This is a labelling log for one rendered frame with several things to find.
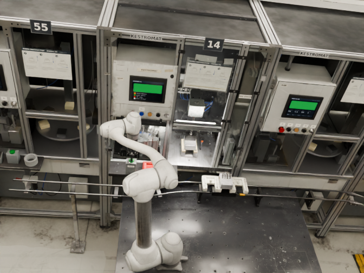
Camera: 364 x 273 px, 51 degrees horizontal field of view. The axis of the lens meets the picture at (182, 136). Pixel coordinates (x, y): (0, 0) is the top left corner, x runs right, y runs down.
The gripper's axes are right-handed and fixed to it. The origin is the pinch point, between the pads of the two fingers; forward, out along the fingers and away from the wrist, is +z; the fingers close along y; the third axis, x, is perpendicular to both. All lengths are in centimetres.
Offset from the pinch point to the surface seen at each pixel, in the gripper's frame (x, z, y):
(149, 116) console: -8.6, -33.7, -10.9
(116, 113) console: -9.5, -33.0, 13.1
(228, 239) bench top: 43, 39, -78
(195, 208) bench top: 14, 39, -54
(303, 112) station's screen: -7, -49, -120
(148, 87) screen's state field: -7, -59, -8
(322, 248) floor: 2, 107, -192
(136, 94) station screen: -7, -53, -1
